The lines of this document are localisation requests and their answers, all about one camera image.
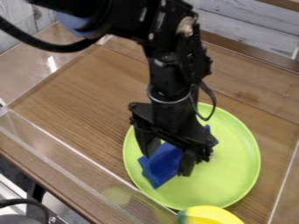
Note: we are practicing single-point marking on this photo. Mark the yellow round object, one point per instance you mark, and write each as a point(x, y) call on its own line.
point(208, 215)

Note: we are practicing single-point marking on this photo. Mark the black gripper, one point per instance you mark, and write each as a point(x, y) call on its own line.
point(172, 122)

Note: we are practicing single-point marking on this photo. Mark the black metal stand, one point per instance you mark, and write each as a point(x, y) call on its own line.
point(22, 206)

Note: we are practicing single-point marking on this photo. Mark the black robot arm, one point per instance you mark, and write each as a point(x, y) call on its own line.
point(165, 27)

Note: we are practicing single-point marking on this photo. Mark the clear acrylic enclosure wall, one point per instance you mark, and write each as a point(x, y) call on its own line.
point(71, 96)

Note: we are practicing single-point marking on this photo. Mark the blue block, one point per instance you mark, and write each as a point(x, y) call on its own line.
point(161, 167)

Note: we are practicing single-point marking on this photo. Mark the green plate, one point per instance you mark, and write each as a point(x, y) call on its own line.
point(221, 181)

